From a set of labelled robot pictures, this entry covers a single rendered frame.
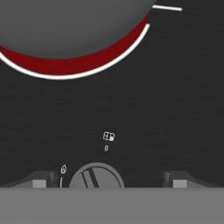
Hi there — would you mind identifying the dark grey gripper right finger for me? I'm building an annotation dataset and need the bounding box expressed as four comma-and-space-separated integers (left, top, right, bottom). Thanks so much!
162, 170, 223, 189

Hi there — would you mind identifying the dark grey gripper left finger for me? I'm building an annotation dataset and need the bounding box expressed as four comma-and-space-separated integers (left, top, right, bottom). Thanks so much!
2, 170, 56, 189

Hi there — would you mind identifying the grey round stove knob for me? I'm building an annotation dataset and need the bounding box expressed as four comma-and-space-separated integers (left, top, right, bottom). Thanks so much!
68, 162, 126, 189

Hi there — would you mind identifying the black glass hob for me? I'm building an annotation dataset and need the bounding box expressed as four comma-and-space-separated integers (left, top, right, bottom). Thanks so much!
0, 0, 224, 189

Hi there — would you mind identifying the grey round pan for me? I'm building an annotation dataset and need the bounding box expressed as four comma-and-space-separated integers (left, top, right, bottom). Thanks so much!
0, 0, 158, 59

